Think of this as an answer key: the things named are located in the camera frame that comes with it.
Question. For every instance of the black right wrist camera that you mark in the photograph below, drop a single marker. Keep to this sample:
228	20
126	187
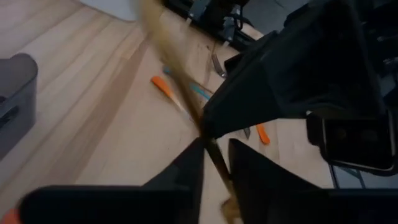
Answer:
351	140

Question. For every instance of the white plastic bin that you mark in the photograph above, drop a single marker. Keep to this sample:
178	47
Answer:
109	7

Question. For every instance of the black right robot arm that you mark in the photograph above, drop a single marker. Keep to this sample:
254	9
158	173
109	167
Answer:
388	37

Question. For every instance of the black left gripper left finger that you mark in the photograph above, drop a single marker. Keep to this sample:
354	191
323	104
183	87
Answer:
155	205

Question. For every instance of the grey translucent plastic bin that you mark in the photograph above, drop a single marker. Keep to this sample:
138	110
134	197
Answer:
18	93

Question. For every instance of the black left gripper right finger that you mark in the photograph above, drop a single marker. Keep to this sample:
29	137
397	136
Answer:
295	205

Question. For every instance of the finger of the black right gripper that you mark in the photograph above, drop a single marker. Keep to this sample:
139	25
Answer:
233	63
245	99

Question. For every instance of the gold fork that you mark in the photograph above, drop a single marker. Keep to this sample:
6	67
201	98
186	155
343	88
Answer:
174	62

